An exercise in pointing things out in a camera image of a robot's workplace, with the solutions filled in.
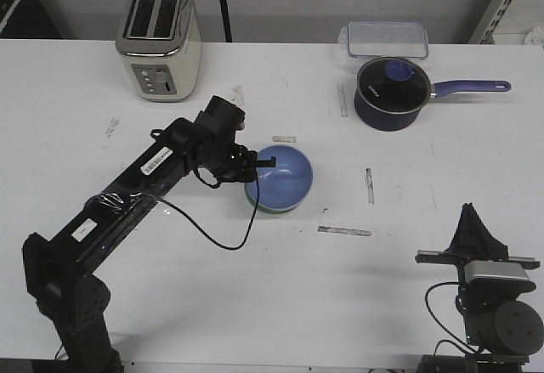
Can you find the grey metal shelf upright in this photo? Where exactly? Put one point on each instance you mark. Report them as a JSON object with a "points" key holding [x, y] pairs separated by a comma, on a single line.
{"points": [[499, 3]]}

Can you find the clear plastic food container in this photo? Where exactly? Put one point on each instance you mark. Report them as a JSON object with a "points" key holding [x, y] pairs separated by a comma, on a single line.
{"points": [[373, 38]]}

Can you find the cream and chrome toaster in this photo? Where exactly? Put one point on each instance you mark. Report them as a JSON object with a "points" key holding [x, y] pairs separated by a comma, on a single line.
{"points": [[159, 42]]}

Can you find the white crumpled cloth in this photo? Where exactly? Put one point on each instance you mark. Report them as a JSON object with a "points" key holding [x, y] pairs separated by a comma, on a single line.
{"points": [[535, 36]]}

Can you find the green bowl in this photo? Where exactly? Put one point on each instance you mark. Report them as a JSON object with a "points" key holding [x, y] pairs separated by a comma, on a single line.
{"points": [[262, 208]]}

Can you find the blue bowl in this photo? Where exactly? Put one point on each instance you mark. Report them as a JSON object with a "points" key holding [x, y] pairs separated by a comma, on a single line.
{"points": [[286, 184]]}

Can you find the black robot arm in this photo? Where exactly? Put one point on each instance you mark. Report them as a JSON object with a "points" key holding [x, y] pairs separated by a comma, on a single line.
{"points": [[59, 273], [501, 331]]}

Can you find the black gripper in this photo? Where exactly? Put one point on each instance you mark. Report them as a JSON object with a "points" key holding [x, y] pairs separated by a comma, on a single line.
{"points": [[239, 164], [487, 248]]}

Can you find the glass pot lid blue knob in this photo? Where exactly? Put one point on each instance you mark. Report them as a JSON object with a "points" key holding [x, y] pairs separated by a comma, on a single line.
{"points": [[393, 85]]}

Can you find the dark blue saucepan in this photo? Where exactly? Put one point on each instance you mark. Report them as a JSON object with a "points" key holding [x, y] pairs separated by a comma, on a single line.
{"points": [[393, 122]]}

